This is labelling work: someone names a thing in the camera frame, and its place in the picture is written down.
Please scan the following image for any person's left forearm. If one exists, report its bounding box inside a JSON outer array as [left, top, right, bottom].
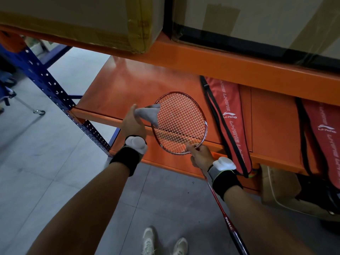
[[27, 162, 131, 255]]

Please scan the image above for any person's left hand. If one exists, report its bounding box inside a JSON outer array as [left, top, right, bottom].
[[121, 104, 147, 140]]

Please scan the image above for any person's right hand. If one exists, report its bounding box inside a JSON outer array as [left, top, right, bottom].
[[186, 143, 215, 173]]

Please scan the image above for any red badminton racket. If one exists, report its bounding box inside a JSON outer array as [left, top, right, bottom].
[[151, 91, 250, 255]]

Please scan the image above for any person's white right shoe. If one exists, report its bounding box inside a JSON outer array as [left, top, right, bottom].
[[172, 237, 189, 255]]

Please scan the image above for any black wristband with white tracker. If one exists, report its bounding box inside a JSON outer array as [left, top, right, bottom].
[[207, 157, 244, 201], [109, 135, 148, 177]]

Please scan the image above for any red racket cover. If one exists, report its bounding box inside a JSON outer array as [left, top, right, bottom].
[[295, 97, 340, 190], [199, 75, 253, 179]]

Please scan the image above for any blue cart with caster wheel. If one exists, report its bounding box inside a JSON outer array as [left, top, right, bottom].
[[0, 69, 46, 116]]

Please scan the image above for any grey cloth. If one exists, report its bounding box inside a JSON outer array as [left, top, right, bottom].
[[134, 104, 161, 128]]

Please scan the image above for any orange metal shelf rack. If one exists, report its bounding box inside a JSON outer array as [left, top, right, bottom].
[[0, 23, 340, 195]]

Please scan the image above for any person's right forearm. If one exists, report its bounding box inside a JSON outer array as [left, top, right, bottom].
[[223, 185, 317, 255]]

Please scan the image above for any person's white left shoe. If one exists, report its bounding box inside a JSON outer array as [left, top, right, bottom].
[[141, 227, 155, 255]]

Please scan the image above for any cardboard box with yellow tape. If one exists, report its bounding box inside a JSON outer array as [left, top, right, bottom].
[[0, 0, 165, 54]]

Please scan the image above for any blue perforated rack upright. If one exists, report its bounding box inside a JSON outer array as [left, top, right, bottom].
[[0, 43, 121, 157]]

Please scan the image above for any film-wrapped cardboard box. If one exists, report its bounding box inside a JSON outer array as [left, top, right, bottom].
[[170, 0, 340, 73]]

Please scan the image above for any person's white shoe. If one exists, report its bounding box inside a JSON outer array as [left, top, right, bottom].
[[141, 227, 155, 255], [172, 237, 189, 255]]

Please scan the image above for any small brown cardboard box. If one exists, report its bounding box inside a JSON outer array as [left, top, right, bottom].
[[260, 164, 340, 223]]

